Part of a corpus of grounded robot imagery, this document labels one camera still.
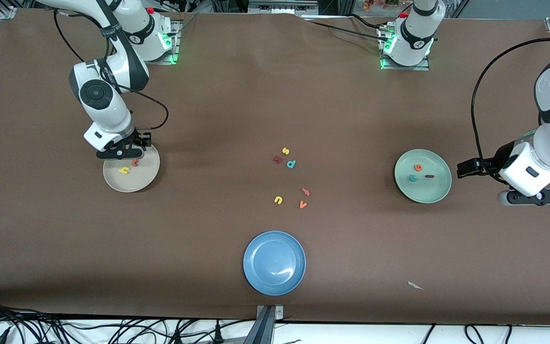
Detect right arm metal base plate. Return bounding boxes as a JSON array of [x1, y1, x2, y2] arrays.
[[128, 19, 180, 65]]

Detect green round plate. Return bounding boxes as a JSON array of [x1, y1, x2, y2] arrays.
[[394, 149, 453, 204]]

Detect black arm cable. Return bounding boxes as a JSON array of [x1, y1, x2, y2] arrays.
[[53, 7, 169, 130], [471, 37, 550, 184]]

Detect grey metal device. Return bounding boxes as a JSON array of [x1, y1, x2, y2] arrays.
[[248, 0, 319, 15]]

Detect grey metal camera bracket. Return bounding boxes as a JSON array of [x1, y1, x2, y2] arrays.
[[244, 305, 284, 344]]

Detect brown table cover sheet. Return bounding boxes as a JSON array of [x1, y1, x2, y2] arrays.
[[0, 9, 550, 326]]

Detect black base power cable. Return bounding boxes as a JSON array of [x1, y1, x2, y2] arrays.
[[303, 18, 391, 41]]

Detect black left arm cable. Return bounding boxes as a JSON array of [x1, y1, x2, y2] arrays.
[[471, 37, 550, 184]]

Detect beige round plate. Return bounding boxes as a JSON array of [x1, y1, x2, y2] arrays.
[[103, 143, 161, 193]]

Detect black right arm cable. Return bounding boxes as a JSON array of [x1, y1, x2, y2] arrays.
[[53, 7, 169, 130]]

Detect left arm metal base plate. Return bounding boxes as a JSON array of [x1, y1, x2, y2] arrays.
[[380, 26, 431, 72]]

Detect blue round plate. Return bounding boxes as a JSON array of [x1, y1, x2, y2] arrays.
[[243, 230, 307, 296]]

